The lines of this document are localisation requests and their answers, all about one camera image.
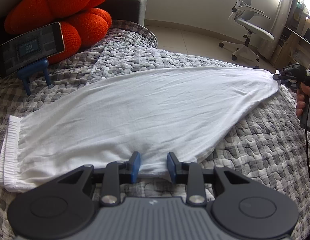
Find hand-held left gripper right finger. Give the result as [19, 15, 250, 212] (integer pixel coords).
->
[167, 151, 253, 206]

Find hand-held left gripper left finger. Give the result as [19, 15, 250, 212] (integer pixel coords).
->
[55, 151, 142, 206]

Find white pants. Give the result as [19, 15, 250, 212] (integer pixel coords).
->
[0, 67, 280, 193]

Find person's right hand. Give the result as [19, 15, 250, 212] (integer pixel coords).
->
[296, 83, 308, 118]

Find wooden shelf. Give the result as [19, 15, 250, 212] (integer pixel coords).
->
[277, 2, 310, 68]

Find beige curtain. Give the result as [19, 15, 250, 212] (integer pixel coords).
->
[269, 0, 299, 65]

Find white office chair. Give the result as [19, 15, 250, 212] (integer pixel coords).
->
[219, 0, 275, 68]

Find grey checked quilt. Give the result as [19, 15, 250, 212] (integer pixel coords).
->
[0, 20, 310, 240]

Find blue phone stand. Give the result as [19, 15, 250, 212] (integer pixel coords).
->
[17, 59, 53, 96]

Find smartphone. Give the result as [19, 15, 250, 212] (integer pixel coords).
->
[0, 22, 65, 79]

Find grey sofa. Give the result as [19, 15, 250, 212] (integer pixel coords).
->
[0, 0, 148, 28]

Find orange flower-shaped cushion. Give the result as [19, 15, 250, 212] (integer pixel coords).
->
[4, 0, 113, 65]

